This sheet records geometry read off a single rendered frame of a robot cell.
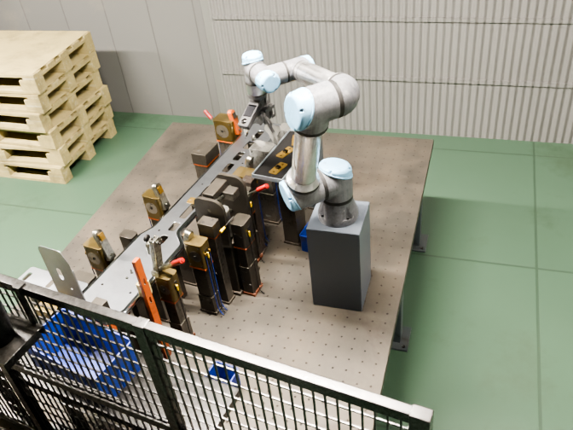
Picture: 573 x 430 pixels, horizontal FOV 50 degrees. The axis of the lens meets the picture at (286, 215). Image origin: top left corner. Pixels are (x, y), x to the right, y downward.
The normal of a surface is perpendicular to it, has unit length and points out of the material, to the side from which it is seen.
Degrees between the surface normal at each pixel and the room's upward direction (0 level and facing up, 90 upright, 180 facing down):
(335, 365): 0
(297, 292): 0
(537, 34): 90
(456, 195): 0
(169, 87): 90
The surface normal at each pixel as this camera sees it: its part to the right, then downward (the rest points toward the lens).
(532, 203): -0.10, -0.79
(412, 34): -0.29, 0.61
